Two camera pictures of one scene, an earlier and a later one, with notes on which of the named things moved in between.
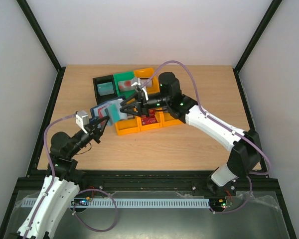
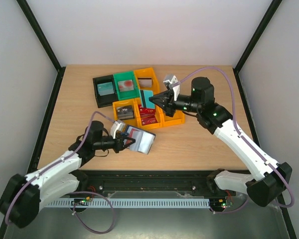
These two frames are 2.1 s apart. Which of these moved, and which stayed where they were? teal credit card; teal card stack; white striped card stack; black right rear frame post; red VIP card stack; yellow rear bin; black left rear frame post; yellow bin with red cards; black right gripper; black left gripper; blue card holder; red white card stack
Moved: black left gripper; blue card holder; black right gripper; teal credit card
Stayed: red VIP card stack; black left rear frame post; black right rear frame post; yellow rear bin; white striped card stack; red white card stack; yellow bin with red cards; teal card stack
